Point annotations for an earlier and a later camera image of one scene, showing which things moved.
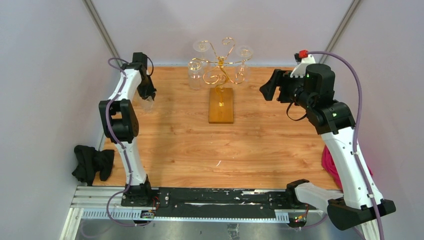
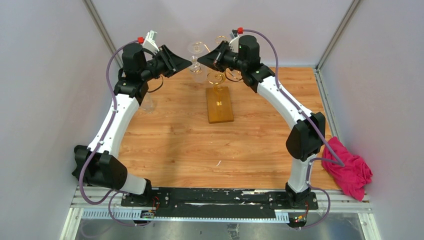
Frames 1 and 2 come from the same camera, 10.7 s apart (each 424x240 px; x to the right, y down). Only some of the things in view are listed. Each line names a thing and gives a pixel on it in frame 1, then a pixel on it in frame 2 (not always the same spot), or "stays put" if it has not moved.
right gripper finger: x=268 y=89 to x=212 y=59
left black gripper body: x=145 y=88 to x=157 y=66
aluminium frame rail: x=106 y=202 stays put
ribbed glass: x=147 y=104 stays put
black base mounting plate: x=171 y=203 stays put
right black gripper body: x=292 y=90 to x=229 y=59
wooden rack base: x=221 y=105 stays put
